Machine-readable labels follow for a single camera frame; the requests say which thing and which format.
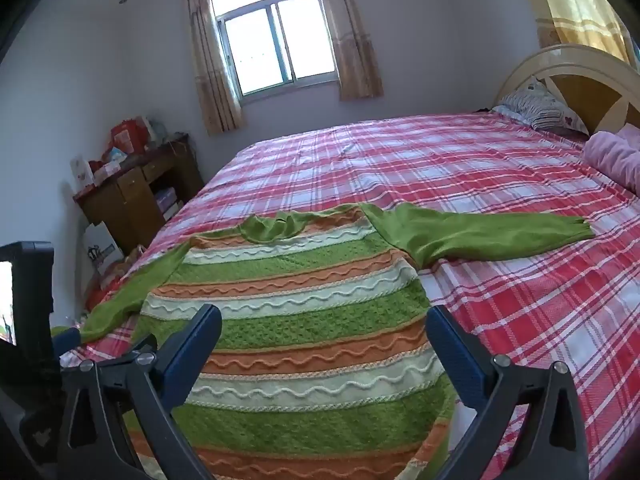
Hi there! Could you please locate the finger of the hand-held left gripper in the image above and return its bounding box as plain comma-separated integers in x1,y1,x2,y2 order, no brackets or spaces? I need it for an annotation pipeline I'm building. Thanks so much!
50,327,82,361

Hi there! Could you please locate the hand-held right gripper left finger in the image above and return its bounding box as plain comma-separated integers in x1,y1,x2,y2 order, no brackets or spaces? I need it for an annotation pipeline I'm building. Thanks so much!
57,304,223,480

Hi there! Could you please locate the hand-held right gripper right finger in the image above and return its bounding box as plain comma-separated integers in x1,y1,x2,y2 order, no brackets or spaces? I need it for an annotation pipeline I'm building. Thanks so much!
425,305,591,480

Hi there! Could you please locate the green orange striped knit sweater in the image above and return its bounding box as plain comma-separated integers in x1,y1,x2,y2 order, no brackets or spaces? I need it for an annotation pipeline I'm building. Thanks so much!
80,203,596,480

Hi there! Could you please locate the white paper bag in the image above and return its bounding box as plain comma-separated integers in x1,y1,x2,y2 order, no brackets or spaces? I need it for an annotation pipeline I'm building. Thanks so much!
82,221,125,277

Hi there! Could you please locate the white card box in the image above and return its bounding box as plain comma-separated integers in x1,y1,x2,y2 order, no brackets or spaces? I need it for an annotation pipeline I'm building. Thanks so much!
70,155,96,194

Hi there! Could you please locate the brown wooden desk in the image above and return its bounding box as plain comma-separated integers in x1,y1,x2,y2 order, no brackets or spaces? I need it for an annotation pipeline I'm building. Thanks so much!
72,132,206,256

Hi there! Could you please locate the stack of books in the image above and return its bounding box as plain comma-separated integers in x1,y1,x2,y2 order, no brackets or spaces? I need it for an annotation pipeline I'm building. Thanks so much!
155,187,184,222

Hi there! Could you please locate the bed with red plaid sheet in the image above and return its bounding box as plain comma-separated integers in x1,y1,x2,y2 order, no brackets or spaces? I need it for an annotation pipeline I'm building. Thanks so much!
60,112,640,480

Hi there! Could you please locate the pink blanket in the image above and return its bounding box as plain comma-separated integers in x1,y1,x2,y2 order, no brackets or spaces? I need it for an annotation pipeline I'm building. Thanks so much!
584,125,640,203

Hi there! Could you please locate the striped pillow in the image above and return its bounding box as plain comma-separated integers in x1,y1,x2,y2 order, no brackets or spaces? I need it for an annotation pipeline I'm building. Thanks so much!
492,77,590,136

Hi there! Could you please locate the cream wooden headboard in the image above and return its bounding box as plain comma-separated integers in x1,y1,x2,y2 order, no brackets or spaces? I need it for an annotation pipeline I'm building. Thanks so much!
492,44,640,137

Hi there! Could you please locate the window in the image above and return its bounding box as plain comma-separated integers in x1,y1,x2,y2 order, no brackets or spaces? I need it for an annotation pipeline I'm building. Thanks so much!
207,0,338,98

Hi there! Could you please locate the yellow curtain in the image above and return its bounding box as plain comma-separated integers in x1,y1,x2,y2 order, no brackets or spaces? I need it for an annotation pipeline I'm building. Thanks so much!
515,0,636,66

